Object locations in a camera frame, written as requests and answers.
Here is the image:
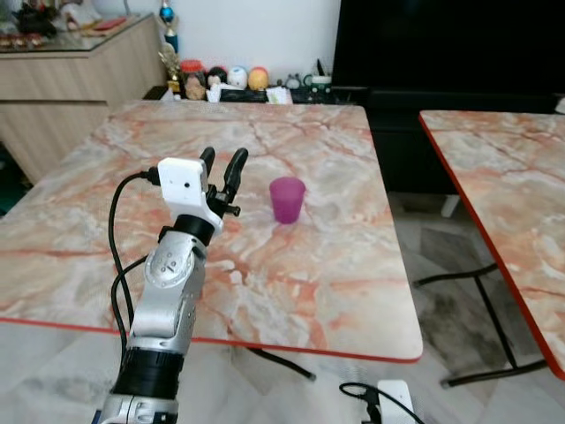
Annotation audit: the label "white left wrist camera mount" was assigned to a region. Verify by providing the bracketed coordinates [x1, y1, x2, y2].
[157, 157, 222, 232]

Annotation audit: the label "light wooden cabinet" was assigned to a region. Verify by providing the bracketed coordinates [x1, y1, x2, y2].
[0, 13, 170, 184]

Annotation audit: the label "red lidded figure jar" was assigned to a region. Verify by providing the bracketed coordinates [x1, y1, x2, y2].
[179, 59, 207, 101]

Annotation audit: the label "gold trophy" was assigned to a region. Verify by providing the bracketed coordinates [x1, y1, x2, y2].
[158, 44, 183, 95]

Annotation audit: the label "black television screen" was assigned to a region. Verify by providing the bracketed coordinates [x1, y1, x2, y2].
[331, 0, 565, 95]

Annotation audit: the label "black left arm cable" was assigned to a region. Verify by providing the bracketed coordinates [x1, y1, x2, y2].
[107, 167, 161, 359]

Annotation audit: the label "white paper card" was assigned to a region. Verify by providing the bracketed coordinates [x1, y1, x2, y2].
[264, 86, 293, 106]

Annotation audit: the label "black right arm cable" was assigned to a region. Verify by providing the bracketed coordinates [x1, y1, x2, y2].
[339, 382, 390, 424]

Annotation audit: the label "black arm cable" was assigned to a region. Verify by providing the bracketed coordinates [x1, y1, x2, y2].
[339, 382, 390, 424]
[107, 167, 161, 359]

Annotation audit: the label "red decorations on cabinet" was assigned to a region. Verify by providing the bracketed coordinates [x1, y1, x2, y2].
[0, 0, 133, 49]

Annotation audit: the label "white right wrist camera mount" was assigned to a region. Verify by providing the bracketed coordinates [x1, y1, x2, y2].
[377, 380, 417, 424]

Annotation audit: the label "black metal table leg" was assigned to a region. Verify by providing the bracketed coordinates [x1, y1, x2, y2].
[247, 347, 317, 382]

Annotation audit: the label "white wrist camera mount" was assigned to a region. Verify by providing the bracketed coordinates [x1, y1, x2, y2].
[377, 380, 417, 424]
[157, 157, 222, 232]

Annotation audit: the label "marble table with red edge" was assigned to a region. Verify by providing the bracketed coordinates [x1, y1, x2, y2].
[418, 110, 565, 382]
[0, 100, 426, 365]

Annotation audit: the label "yellow round figurine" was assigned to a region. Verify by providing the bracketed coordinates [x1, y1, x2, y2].
[247, 67, 270, 92]

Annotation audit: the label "white round figurine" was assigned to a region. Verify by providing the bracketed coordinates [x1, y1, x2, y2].
[227, 65, 250, 90]

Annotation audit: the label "purple plastic cup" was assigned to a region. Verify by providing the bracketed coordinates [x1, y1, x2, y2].
[269, 177, 307, 225]

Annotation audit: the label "green mug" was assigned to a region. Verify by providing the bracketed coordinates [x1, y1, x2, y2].
[307, 74, 334, 98]

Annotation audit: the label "blue ornament trophy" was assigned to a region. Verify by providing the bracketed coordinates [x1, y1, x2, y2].
[158, 0, 180, 53]

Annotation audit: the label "black metal table leg frame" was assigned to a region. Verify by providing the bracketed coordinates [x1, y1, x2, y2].
[411, 261, 550, 390]

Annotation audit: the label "black haired figurine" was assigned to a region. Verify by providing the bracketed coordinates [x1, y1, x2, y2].
[207, 66, 230, 92]

